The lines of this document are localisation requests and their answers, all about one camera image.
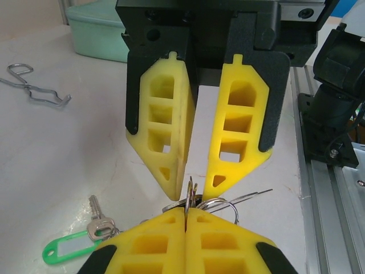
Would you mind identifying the metal wire tongs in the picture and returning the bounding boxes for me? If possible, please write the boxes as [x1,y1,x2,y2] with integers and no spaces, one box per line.
[0,63,72,108]

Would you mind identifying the mint green zip case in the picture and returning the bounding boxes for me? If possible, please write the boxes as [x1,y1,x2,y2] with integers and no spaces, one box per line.
[67,0,129,62]

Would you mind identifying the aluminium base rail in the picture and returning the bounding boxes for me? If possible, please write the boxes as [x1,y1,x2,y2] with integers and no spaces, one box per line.
[289,65,365,274]

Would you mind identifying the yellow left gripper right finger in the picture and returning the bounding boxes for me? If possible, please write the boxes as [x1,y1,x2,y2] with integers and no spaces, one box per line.
[185,207,297,274]

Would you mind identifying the silver key with green tag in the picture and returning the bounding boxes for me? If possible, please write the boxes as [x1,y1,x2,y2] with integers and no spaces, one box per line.
[42,195,122,268]

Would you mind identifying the aluminium frame post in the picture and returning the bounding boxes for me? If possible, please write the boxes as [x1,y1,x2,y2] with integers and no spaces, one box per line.
[56,0,75,26]

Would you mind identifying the silver keyring with keys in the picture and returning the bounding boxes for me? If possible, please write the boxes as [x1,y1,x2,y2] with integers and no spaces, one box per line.
[161,176,274,226]

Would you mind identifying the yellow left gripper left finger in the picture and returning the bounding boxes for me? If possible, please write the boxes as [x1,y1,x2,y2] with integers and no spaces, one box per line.
[78,207,186,274]

